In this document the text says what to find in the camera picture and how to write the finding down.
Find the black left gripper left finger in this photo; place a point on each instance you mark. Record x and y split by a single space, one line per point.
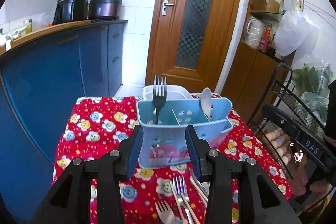
69 199

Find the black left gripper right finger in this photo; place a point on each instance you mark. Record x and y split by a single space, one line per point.
260 200

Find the large steel fork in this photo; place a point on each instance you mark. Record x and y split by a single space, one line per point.
179 187

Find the beige wooden chopstick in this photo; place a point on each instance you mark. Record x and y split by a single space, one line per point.
177 202

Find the small steel fork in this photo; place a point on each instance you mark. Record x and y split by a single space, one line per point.
159 94

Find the blue kitchen base cabinet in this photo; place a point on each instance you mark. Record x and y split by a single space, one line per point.
40 83

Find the right hand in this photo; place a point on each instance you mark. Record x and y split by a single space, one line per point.
306 178

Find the eggs in rack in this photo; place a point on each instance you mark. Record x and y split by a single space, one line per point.
280 142

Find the red smiley flower tablecloth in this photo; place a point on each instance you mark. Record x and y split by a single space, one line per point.
98 125

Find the light blue utensil box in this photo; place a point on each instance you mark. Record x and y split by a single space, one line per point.
164 140

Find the white plastic bag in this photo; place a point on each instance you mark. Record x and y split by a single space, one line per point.
295 32

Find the clear bag of goods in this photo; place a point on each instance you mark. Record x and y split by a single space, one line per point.
254 29

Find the white plastic tub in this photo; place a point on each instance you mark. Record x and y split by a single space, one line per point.
174 92

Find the wooden shelf cabinet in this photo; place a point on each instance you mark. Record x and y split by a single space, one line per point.
251 70

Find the wooden door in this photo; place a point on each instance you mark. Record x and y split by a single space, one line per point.
190 44

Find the dark rice cooker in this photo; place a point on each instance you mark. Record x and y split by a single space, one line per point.
104 9

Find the black air fryer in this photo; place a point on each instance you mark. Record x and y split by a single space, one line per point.
70 11

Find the black wire rack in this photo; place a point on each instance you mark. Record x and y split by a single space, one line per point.
305 96

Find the steel door handle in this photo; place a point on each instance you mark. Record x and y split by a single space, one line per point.
165 5

